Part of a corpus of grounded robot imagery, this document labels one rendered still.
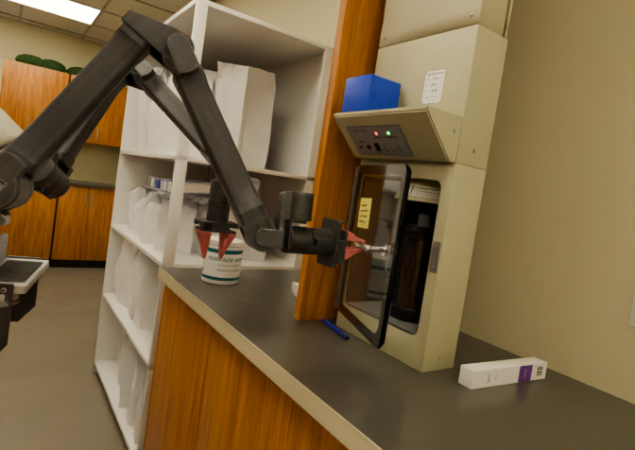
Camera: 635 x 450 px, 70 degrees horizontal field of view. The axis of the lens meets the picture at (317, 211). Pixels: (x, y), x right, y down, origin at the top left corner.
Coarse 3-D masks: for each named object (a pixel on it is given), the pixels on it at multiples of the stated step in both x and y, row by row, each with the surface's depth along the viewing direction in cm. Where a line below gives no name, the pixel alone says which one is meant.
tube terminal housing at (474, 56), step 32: (448, 32) 103; (480, 32) 97; (384, 64) 120; (416, 64) 110; (448, 64) 102; (480, 64) 98; (416, 96) 109; (448, 96) 101; (480, 96) 100; (480, 128) 101; (384, 160) 116; (480, 160) 103; (448, 192) 99; (480, 192) 104; (448, 224) 99; (448, 256) 101; (448, 288) 102; (448, 320) 103; (416, 352) 102; (448, 352) 105
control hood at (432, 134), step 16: (352, 112) 110; (368, 112) 106; (384, 112) 101; (400, 112) 97; (416, 112) 94; (432, 112) 92; (448, 112) 95; (416, 128) 97; (432, 128) 93; (448, 128) 95; (352, 144) 119; (416, 144) 100; (432, 144) 97; (448, 144) 96; (400, 160) 111; (416, 160) 105; (432, 160) 100; (448, 160) 97
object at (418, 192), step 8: (416, 184) 110; (424, 184) 109; (432, 184) 109; (408, 192) 111; (416, 192) 109; (424, 192) 108; (432, 192) 108; (416, 200) 109; (424, 200) 108; (432, 200) 107
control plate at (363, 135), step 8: (352, 128) 114; (360, 128) 111; (368, 128) 109; (376, 128) 107; (384, 128) 105; (392, 128) 102; (400, 128) 101; (352, 136) 116; (360, 136) 114; (368, 136) 111; (376, 136) 109; (384, 136) 107; (392, 136) 104; (400, 136) 102; (360, 144) 116; (368, 144) 114; (384, 144) 109; (392, 144) 106; (400, 144) 104; (360, 152) 119; (368, 152) 116; (376, 152) 113; (384, 152) 111; (392, 152) 109; (400, 152) 106; (408, 152) 104
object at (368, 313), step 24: (360, 168) 121; (384, 168) 105; (408, 168) 94; (360, 192) 118; (384, 192) 103; (384, 216) 102; (384, 240) 100; (360, 264) 112; (384, 264) 98; (360, 288) 110; (384, 288) 97; (360, 312) 108; (384, 312) 95
